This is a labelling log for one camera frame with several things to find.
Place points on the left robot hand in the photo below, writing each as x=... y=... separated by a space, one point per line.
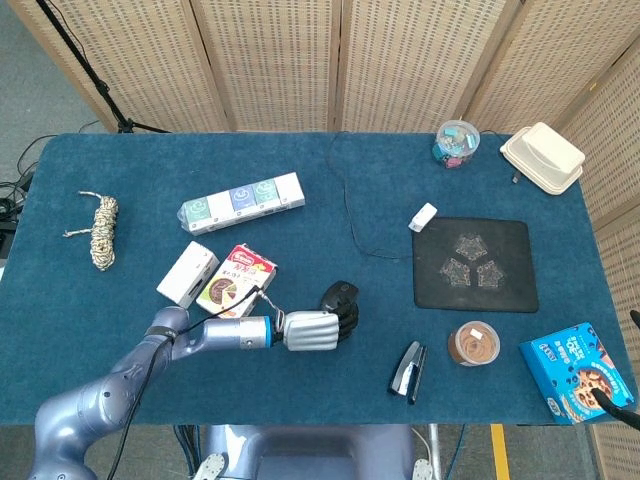
x=310 y=330

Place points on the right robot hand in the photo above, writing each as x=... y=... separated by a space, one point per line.
x=620 y=412

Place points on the black computer mouse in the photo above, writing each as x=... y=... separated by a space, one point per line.
x=342 y=290

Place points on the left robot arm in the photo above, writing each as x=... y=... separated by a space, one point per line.
x=220 y=335

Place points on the black mouse pad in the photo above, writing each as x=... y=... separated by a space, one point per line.
x=500 y=300

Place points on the blue table cloth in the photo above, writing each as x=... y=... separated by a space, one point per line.
x=325 y=390

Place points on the blue cookie box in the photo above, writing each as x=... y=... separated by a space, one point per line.
x=565 y=360

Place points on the red white cookie box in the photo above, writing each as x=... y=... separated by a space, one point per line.
x=235 y=280

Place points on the black stapler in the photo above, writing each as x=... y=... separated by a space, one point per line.
x=406 y=372

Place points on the grey-blue robot torso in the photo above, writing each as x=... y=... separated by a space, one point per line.
x=310 y=450

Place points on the white stapler carton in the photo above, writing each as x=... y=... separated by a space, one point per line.
x=182 y=275

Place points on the wrapped tissue multipack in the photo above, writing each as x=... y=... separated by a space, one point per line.
x=240 y=202

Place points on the small white adapter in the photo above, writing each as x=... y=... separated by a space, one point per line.
x=422 y=216

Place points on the brown round lidded tub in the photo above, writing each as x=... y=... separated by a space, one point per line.
x=474 y=345

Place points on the metal table leg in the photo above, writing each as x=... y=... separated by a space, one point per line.
x=435 y=452

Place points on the clear jar of binder clips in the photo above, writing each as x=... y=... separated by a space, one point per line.
x=455 y=145

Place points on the beige takeout container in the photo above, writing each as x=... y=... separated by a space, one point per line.
x=542 y=157

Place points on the woven folding screen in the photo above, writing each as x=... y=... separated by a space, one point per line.
x=275 y=60

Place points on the black tripod stand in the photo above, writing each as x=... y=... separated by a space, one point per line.
x=103 y=89

